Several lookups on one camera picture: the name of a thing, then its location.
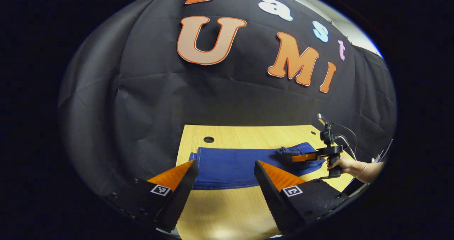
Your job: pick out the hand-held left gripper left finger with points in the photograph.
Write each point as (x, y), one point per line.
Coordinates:
(181, 197)

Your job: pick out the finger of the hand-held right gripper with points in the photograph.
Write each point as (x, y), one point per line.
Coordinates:
(305, 157)

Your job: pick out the black backdrop cloth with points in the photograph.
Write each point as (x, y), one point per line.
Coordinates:
(159, 101)

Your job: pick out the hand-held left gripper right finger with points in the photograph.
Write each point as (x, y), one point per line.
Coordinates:
(269, 194)

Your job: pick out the blue jeans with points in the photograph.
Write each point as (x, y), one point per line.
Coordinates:
(227, 165)

